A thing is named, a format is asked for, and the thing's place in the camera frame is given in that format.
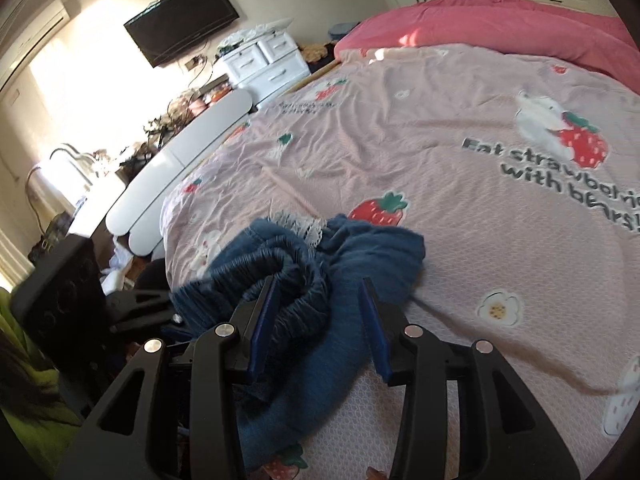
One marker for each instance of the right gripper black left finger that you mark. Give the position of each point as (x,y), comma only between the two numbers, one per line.
(170,413)

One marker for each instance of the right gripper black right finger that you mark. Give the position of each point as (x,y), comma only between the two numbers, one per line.
(504,431)

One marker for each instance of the blue denim pants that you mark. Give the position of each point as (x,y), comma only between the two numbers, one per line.
(318,345)

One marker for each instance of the white curved footboard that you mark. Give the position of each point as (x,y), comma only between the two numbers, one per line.
(136,214)

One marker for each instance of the cluttered desk items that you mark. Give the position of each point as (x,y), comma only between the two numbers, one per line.
(179,113)

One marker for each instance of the pink strawberry print bedsheet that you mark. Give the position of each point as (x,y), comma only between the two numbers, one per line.
(520,173)

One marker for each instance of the white drawer cabinet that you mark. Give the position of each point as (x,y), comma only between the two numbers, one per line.
(265,67)

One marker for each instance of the clothes pile beside bed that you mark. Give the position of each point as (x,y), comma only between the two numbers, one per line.
(320,55)

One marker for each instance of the pink quilt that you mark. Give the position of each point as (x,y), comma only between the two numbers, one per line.
(591,41)

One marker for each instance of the black wall television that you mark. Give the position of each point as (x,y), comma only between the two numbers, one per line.
(168,28)

